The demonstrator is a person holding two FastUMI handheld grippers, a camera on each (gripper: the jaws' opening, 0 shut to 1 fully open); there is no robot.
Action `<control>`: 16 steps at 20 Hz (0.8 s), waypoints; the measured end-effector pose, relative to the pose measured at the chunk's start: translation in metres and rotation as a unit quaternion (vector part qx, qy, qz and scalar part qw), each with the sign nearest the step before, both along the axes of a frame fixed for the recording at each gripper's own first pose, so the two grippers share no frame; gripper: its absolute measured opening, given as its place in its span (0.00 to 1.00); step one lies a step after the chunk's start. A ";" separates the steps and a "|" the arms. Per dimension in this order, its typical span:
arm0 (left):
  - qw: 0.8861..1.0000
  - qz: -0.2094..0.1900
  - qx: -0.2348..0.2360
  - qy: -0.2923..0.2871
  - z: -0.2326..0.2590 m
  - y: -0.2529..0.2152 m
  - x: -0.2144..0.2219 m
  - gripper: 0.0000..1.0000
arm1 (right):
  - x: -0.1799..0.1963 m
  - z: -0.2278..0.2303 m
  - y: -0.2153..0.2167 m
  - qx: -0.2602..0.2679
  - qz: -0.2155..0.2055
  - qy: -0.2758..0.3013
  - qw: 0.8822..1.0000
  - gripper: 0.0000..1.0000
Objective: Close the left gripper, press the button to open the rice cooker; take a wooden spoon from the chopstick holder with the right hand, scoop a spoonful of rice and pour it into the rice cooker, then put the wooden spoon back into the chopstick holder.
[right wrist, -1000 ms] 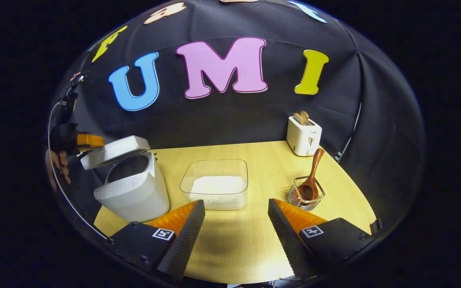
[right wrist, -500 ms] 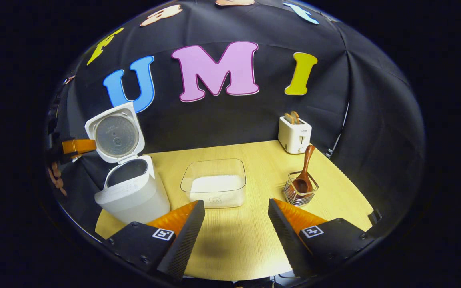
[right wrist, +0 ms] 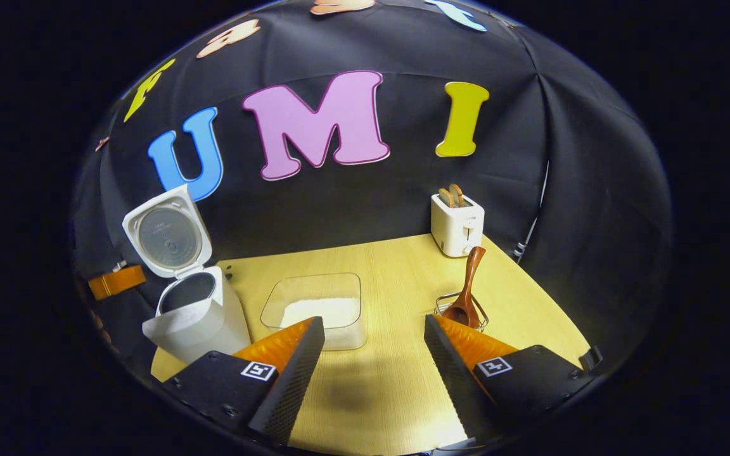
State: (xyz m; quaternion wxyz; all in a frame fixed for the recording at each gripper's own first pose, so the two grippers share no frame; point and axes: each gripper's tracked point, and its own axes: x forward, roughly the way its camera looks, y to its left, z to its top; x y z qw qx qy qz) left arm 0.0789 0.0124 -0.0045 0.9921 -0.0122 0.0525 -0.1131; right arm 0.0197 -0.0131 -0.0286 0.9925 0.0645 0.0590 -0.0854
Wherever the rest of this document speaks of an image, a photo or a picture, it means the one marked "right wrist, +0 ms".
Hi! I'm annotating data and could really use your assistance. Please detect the black backdrop cloth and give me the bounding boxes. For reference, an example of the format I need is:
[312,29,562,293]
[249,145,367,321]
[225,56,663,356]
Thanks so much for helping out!
[74,0,673,381]

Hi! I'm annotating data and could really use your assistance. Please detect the brown wooden spoon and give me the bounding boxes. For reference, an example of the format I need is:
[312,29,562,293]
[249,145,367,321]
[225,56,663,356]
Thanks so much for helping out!
[442,246,487,328]

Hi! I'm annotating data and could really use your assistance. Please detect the white rice cooker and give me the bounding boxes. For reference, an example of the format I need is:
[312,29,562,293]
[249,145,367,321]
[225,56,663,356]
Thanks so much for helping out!
[122,184,252,365]

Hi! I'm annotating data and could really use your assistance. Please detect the white cable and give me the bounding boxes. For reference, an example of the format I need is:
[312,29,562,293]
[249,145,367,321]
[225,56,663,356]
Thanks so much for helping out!
[516,160,551,262]

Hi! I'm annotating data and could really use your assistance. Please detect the clear plastic container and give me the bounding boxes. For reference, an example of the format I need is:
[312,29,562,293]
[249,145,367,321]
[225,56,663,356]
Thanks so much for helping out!
[260,273,369,351]

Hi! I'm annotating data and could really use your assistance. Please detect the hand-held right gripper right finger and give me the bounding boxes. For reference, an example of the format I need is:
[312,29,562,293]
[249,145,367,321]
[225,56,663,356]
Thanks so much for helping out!
[424,314,603,444]

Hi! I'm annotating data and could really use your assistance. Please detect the metal wire chopstick holder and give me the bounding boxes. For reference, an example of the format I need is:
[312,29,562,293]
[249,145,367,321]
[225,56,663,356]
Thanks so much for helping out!
[433,293,489,333]

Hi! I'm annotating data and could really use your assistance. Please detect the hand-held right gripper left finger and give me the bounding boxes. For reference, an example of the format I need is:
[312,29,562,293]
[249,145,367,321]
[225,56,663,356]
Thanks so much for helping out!
[163,317,326,446]

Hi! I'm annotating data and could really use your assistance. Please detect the white rice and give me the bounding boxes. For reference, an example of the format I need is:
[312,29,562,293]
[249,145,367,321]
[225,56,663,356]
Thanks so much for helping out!
[279,298,361,330]

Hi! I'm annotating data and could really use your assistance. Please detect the white toaster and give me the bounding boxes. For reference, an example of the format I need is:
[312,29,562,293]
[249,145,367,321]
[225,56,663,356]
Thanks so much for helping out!
[430,193,485,258]

